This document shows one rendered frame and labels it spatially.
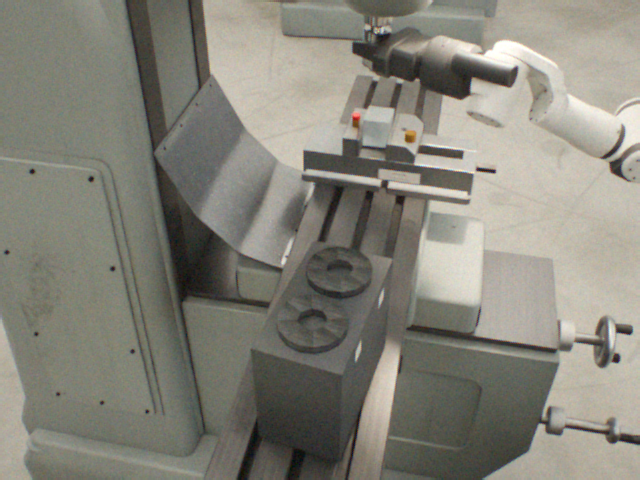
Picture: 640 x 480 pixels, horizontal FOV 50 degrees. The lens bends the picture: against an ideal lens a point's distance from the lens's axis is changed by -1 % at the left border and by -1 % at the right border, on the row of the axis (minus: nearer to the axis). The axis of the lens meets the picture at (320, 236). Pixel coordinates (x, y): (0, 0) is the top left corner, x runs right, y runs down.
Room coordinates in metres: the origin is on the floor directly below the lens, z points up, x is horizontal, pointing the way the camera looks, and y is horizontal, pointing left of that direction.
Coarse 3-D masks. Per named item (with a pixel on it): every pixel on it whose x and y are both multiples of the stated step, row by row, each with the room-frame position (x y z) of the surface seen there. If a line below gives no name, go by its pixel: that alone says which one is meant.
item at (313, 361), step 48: (288, 288) 0.65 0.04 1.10; (336, 288) 0.64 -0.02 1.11; (384, 288) 0.68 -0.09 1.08; (288, 336) 0.56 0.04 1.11; (336, 336) 0.56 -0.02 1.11; (384, 336) 0.70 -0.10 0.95; (288, 384) 0.53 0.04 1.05; (336, 384) 0.51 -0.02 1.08; (288, 432) 0.53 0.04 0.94; (336, 432) 0.51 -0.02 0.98
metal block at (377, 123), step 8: (368, 112) 1.21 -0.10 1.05; (376, 112) 1.21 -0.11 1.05; (384, 112) 1.21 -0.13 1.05; (392, 112) 1.21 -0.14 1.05; (368, 120) 1.18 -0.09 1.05; (376, 120) 1.18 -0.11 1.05; (384, 120) 1.18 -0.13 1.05; (392, 120) 1.21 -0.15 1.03; (368, 128) 1.18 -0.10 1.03; (376, 128) 1.17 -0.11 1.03; (384, 128) 1.17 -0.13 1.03; (368, 136) 1.18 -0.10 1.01; (376, 136) 1.17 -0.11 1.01; (384, 136) 1.17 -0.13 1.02; (368, 144) 1.18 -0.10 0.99; (376, 144) 1.17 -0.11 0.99; (384, 144) 1.17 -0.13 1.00
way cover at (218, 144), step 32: (224, 96) 1.32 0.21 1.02; (192, 128) 1.16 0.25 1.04; (224, 128) 1.25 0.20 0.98; (160, 160) 1.03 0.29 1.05; (192, 160) 1.10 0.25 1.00; (224, 160) 1.19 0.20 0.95; (256, 160) 1.26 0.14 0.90; (192, 192) 1.04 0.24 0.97; (224, 192) 1.11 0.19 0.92; (256, 192) 1.17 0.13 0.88; (288, 192) 1.21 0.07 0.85; (224, 224) 1.03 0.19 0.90; (256, 224) 1.08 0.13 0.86; (288, 224) 1.11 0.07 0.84; (256, 256) 0.99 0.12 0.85
